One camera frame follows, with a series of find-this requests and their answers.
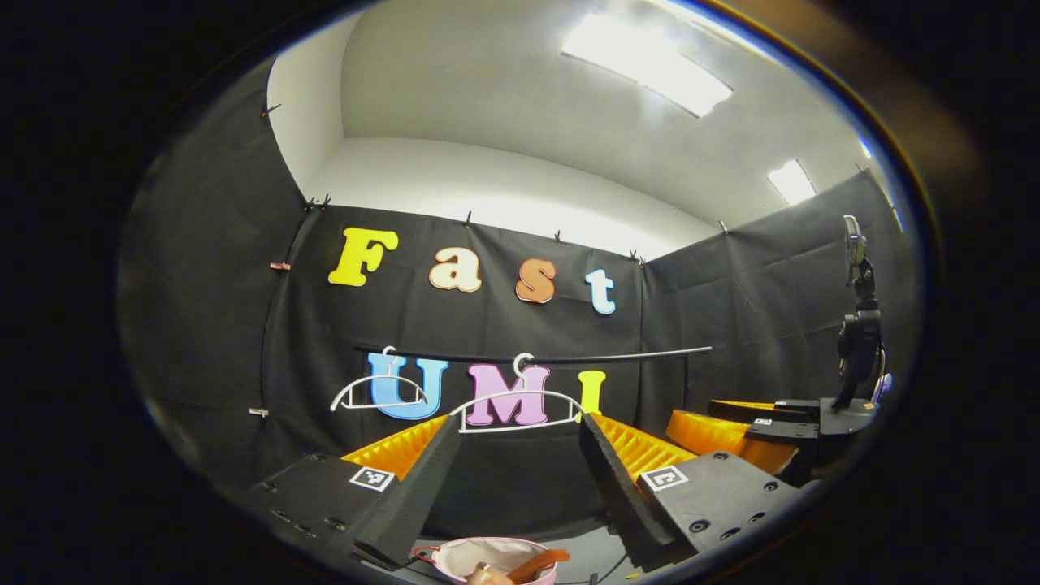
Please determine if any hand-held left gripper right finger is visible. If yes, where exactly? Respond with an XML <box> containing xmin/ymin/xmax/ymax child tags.
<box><xmin>578</xmin><ymin>412</ymin><xmax>813</xmax><ymax>570</ymax></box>

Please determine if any small ceiling light panel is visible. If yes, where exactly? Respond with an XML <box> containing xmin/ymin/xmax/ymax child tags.
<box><xmin>768</xmin><ymin>158</ymin><xmax>817</xmax><ymax>206</ymax></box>

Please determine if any white plastic hanger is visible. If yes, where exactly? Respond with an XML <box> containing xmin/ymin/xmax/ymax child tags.
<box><xmin>331</xmin><ymin>347</ymin><xmax>429</xmax><ymax>413</ymax></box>
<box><xmin>449</xmin><ymin>353</ymin><xmax>586</xmax><ymax>434</ymax></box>

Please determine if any large ceiling light panel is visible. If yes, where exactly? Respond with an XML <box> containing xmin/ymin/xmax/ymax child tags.
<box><xmin>561</xmin><ymin>12</ymin><xmax>734</xmax><ymax>119</ymax></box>

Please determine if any pink laundry hamper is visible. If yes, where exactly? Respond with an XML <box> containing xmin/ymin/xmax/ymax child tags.
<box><xmin>413</xmin><ymin>536</ymin><xmax>561</xmax><ymax>585</ymax></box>

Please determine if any black clothes rail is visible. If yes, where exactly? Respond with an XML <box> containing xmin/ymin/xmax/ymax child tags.
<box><xmin>355</xmin><ymin>345</ymin><xmax>714</xmax><ymax>366</ymax></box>

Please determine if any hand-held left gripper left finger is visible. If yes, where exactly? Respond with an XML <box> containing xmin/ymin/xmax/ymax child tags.
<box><xmin>248</xmin><ymin>414</ymin><xmax>462</xmax><ymax>570</ymax></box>

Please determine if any black backdrop cloth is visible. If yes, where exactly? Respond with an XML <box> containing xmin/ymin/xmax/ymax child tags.
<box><xmin>118</xmin><ymin>61</ymin><xmax>923</xmax><ymax>541</ymax></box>

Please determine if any rust orange jacket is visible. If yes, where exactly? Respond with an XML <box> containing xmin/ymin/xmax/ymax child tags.
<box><xmin>508</xmin><ymin>548</ymin><xmax>571</xmax><ymax>584</ymax></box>

